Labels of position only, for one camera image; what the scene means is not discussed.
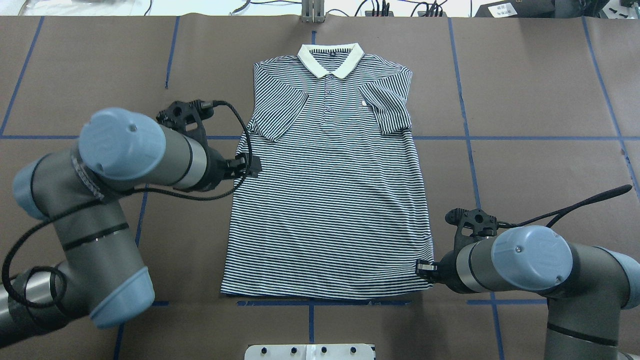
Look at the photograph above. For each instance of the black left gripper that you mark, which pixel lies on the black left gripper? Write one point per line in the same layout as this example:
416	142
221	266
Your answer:
215	167

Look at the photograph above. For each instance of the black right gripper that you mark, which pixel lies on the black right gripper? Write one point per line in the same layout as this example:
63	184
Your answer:
448	268

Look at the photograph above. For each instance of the blue white striped polo shirt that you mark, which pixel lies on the blue white striped polo shirt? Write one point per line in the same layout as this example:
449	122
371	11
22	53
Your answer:
339	209

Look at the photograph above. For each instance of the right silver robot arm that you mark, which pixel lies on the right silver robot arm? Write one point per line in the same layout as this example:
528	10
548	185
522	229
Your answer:
585	287

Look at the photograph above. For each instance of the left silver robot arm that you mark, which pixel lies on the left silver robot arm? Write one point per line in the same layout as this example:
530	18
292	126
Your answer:
78	190

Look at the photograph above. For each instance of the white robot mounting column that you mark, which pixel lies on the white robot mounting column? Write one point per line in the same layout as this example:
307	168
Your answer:
322	351

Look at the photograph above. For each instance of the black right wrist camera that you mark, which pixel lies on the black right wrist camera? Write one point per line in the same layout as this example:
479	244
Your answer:
472	226

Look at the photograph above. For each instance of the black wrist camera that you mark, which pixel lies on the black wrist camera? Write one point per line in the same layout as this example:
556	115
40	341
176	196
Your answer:
186	118
472	226

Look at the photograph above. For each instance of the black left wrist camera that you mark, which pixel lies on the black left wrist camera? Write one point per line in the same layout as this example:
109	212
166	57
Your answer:
186	118

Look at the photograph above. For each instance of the aluminium frame post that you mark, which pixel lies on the aluminium frame post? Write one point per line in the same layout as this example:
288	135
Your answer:
313	11

